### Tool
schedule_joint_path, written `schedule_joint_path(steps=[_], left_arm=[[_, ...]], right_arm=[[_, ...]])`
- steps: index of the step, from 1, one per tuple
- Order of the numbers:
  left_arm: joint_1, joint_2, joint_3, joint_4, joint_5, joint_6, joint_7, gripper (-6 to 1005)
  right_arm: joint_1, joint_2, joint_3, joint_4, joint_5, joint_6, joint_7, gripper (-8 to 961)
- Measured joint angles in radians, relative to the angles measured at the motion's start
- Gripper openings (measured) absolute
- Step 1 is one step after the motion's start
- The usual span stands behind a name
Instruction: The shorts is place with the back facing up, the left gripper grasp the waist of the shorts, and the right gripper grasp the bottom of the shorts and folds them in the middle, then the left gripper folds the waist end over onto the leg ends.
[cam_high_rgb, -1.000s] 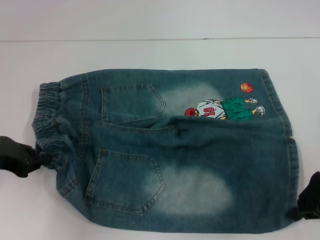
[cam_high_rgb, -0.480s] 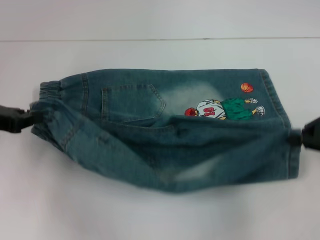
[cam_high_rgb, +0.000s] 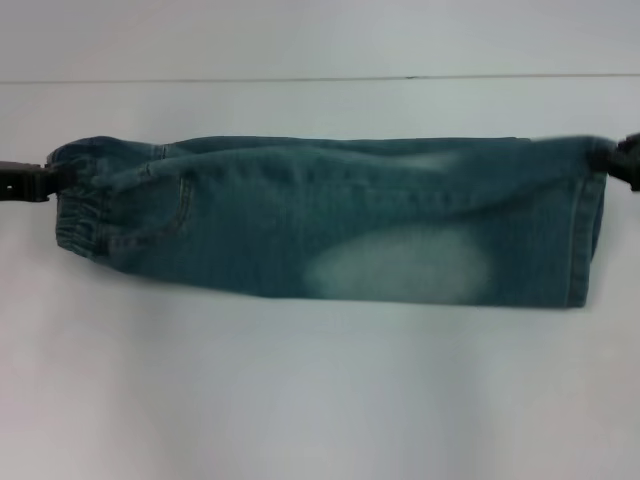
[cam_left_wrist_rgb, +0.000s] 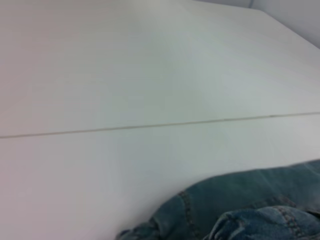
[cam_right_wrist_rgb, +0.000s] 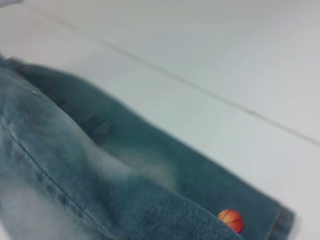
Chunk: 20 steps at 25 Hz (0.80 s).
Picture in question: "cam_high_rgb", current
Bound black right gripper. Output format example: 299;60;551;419
589;131;640;194

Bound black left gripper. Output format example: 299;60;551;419
0;159;80;204

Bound blue denim shorts with print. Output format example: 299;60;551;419
52;133;609;307

